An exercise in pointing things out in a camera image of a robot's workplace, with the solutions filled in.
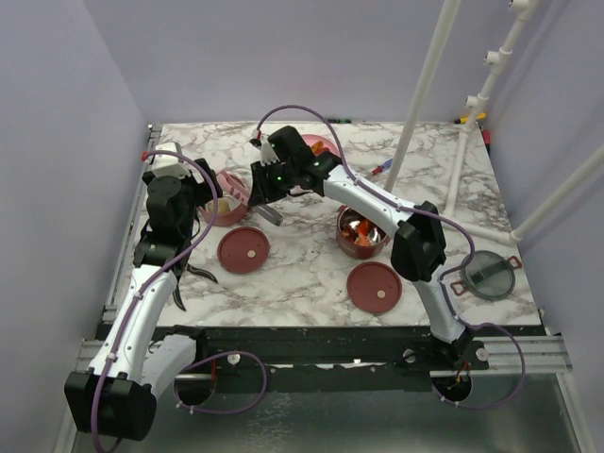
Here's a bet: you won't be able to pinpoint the dark red steel lunch pot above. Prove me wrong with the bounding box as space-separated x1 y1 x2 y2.
336 206 391 260

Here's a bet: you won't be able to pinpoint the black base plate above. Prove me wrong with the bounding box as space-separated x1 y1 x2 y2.
93 323 492 393

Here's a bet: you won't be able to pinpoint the white pipe frame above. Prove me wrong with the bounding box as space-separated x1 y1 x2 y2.
384 1 603 245

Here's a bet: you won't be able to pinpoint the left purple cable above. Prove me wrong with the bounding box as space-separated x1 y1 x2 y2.
90 149 268 453

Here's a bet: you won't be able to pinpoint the yellow brown food piece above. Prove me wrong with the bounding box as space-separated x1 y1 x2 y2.
311 142 327 155

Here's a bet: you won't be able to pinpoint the aluminium table edge rail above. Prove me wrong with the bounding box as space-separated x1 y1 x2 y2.
102 123 162 312

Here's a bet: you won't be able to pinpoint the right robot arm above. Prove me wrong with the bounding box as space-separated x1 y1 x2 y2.
249 152 468 369

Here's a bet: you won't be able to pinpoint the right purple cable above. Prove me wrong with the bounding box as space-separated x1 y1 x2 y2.
254 104 528 411

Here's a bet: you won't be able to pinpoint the black pliers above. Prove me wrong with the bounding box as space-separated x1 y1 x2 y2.
172 264 219 312

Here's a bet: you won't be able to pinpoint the pink steel lunch pot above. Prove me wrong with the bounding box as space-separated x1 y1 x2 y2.
214 171 250 227

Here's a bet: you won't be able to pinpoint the red white shrimp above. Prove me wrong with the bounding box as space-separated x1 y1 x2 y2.
354 230 374 247

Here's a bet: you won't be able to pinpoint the white steamed bun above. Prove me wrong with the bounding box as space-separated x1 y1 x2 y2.
207 197 231 216

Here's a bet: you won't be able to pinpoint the red blue screwdriver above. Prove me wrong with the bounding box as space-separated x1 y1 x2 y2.
371 159 393 176

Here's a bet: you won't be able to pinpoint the transparent grey pot lid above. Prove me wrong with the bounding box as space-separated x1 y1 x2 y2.
450 250 523 301

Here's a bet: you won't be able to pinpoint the pink food plate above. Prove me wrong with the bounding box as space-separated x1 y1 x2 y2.
301 134 340 157

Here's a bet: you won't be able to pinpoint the purple cable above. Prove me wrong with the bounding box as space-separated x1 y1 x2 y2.
90 149 268 453
254 104 528 411

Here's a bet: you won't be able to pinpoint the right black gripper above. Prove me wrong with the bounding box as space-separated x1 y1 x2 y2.
249 158 297 208

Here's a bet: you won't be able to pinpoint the dark pink round lid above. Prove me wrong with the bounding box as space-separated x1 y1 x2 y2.
217 226 270 275

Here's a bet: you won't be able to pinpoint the pink food tongs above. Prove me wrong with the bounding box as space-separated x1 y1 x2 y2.
216 170 283 227

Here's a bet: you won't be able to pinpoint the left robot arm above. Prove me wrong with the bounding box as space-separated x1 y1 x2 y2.
64 151 222 451

